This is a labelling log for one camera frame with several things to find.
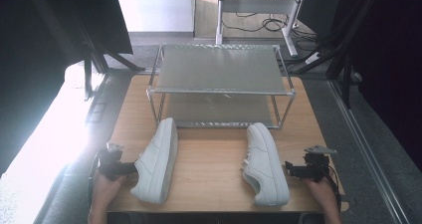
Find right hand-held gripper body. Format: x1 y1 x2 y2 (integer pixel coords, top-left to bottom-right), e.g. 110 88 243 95
292 144 338 182

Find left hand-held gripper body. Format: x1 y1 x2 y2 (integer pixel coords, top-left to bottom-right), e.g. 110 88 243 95
98 141 129 182

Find person's right hand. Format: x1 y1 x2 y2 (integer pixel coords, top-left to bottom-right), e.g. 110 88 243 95
302 175 340 209

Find black cables on floor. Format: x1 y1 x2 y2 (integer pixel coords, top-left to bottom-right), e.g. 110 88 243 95
221 0 320 53

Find white metal desk frame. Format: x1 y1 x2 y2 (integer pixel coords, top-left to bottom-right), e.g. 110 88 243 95
215 0 308 58

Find white sneaker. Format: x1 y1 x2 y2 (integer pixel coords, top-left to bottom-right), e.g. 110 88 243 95
129 117 179 205
242 121 291 207

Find black metal stand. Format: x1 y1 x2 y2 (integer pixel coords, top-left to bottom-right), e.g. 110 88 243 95
285 0 382 110
76 18 147 102

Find black cable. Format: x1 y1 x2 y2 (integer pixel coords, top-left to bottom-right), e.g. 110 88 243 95
326 165 342 212

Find white power strip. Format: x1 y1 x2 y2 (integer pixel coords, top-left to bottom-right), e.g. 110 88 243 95
305 52 320 65

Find grey metal shoe rack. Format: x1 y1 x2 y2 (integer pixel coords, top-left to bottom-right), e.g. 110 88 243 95
145 44 297 130

